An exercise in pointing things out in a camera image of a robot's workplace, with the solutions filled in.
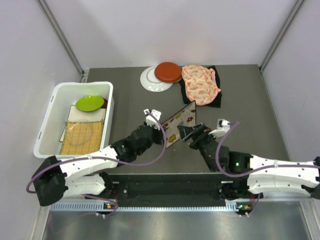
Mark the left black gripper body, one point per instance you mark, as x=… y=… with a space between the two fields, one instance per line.
x=155 y=138

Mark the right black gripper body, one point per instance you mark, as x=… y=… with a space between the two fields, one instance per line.
x=201 y=143

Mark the black square plate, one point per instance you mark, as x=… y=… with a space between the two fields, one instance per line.
x=186 y=117

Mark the red round plate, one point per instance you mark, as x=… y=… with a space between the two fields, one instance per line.
x=105 y=104

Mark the white round rimmed plate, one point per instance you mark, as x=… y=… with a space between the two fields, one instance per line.
x=151 y=83

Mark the green plate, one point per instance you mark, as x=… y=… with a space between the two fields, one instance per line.
x=89 y=103

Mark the yellow woven square plate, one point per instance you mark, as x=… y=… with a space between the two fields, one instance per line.
x=82 y=138

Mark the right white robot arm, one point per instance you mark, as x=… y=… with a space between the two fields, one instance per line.
x=249 y=173

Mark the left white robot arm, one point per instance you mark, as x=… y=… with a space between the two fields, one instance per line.
x=60 y=178

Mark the white plastic bin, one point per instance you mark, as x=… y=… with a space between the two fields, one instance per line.
x=63 y=97

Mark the floral pink cloth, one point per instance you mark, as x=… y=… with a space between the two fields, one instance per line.
x=200 y=84

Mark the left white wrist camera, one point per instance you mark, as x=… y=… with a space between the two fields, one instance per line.
x=152 y=118

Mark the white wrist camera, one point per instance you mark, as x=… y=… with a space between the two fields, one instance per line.
x=223 y=126
x=152 y=118

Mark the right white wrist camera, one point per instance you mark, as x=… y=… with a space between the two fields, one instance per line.
x=223 y=126

